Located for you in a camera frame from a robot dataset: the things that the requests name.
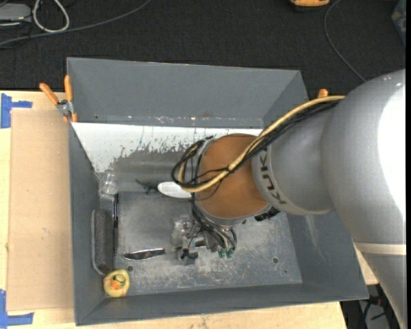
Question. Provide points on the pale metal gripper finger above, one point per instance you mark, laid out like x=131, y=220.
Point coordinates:
x=188, y=255
x=182, y=230

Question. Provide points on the white oval disc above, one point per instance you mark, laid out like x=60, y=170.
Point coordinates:
x=171, y=190

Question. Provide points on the dark flat blade-shaped piece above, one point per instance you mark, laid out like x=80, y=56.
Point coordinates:
x=144, y=254

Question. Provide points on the yellow toy duck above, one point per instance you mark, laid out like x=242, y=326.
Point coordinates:
x=116, y=283

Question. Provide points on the dark grey flat block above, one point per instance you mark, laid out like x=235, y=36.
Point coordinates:
x=103, y=240

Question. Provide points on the clear glass cup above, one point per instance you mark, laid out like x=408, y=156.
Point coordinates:
x=109, y=183

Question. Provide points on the grey metal bin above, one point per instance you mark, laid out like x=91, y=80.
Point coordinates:
x=178, y=91

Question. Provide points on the brown cardboard board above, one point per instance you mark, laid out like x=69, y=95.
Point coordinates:
x=37, y=211

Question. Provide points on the black cylinder on white bracket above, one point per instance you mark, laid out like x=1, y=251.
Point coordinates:
x=266, y=215

